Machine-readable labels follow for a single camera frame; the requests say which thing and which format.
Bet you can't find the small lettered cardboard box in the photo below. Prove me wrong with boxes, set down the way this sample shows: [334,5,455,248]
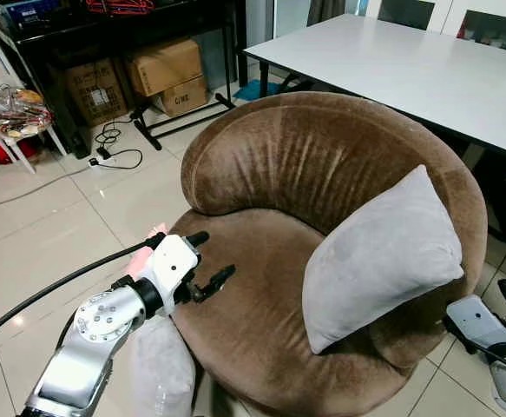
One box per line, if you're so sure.
[151,76,211,118]

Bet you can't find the printed dark cardboard box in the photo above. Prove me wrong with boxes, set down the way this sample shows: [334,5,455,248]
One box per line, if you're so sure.
[64,57,129,129]

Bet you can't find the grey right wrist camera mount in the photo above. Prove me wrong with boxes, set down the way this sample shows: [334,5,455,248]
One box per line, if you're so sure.
[447,295,506,352]

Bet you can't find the white table with black legs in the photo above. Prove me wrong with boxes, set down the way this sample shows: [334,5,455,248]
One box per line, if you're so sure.
[245,12,506,162]

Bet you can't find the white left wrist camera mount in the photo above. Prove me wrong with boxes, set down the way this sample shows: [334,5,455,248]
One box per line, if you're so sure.
[139,233,200,306]

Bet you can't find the red bag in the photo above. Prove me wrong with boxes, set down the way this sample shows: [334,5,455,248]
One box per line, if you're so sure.
[0,134,38,167]

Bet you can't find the pale grey pillow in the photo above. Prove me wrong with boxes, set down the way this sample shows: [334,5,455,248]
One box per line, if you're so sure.
[129,314,198,417]

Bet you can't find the grey square pillow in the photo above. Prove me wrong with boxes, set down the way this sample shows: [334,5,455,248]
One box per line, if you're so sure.
[302,164,465,356]

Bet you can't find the white power strip black cable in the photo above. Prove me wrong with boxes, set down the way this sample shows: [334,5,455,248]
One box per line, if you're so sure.
[86,120,146,172]

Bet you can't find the black metal shelf rack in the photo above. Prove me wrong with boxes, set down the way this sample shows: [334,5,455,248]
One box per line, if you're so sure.
[0,0,250,161]

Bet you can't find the blue box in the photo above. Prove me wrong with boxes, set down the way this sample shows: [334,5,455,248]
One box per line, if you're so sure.
[0,0,64,24]

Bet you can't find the red cable bundle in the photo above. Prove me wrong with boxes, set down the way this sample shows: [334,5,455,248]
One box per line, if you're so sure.
[82,0,155,17]

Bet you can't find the large plain cardboard box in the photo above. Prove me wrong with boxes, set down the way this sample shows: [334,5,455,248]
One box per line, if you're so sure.
[125,36,205,98]

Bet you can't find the round brown velvet sofa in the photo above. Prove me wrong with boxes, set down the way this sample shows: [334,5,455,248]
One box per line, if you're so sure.
[168,90,490,417]

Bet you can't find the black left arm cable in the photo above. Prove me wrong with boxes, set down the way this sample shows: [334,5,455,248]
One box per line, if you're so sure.
[0,230,168,350]

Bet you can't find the pink cloth item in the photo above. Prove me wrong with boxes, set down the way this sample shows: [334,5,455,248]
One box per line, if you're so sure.
[121,223,169,272]

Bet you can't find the white stool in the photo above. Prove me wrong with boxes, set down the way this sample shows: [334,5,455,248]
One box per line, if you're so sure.
[0,122,69,176]

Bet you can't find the grey curtain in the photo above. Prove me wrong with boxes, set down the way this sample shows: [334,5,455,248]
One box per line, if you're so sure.
[308,0,350,26]

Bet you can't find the teal floor mat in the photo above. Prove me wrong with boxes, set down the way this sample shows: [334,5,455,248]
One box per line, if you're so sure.
[233,79,273,104]

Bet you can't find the white cabinet with glass doors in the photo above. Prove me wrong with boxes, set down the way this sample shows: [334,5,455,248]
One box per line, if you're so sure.
[364,0,506,55]

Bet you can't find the clear plastic bag of snacks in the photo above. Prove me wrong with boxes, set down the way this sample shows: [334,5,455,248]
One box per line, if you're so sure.
[0,76,55,141]

